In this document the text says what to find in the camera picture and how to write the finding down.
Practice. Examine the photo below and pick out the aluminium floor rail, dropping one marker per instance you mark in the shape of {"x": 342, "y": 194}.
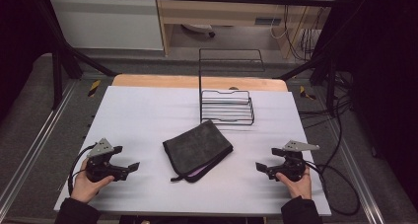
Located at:
{"x": 36, "y": 145}
{"x": 356, "y": 171}

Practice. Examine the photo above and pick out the light wooden desk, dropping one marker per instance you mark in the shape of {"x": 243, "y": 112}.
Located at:
{"x": 223, "y": 15}

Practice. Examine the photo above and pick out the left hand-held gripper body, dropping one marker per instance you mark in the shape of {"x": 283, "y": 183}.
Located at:
{"x": 100, "y": 166}

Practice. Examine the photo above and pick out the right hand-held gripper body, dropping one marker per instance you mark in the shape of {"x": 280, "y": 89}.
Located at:
{"x": 294, "y": 166}

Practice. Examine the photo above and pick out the office chair base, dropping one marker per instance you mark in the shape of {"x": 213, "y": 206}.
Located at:
{"x": 198, "y": 28}

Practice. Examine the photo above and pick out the person's right hand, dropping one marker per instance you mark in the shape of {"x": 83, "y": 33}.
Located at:
{"x": 299, "y": 188}

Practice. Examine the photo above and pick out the wooden table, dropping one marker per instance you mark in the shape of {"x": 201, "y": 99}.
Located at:
{"x": 164, "y": 81}

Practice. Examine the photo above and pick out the black metal frame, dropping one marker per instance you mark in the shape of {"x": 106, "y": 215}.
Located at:
{"x": 59, "y": 69}

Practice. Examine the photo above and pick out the dark grey towel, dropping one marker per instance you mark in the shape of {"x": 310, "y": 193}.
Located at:
{"x": 197, "y": 150}

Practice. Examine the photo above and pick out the yellow black tape marker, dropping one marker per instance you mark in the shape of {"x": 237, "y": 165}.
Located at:
{"x": 306, "y": 93}
{"x": 94, "y": 88}

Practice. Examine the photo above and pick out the person's left hand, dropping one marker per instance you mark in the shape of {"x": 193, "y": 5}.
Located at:
{"x": 83, "y": 186}

